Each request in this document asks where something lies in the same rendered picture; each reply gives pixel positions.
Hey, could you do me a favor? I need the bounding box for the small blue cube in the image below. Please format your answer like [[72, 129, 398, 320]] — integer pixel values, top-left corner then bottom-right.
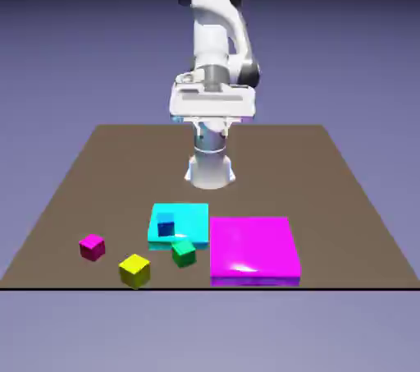
[[156, 212, 176, 238]]

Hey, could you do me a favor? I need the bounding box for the small green cube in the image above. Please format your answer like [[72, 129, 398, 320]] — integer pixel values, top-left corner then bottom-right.
[[171, 239, 198, 269]]

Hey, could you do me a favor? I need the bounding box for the large magenta box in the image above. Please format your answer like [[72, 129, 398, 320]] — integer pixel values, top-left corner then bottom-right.
[[209, 216, 302, 288]]

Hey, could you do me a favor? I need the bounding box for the small magenta cube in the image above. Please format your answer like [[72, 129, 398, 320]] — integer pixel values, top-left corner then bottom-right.
[[78, 233, 107, 262]]

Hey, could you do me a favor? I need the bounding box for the large cyan box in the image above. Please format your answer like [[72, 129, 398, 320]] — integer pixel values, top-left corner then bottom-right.
[[147, 202, 210, 252]]

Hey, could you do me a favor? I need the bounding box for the small yellow cube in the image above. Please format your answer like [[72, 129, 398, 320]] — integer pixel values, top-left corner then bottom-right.
[[118, 253, 152, 291]]

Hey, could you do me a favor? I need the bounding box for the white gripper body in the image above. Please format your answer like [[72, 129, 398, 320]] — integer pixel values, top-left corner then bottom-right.
[[169, 83, 257, 124]]

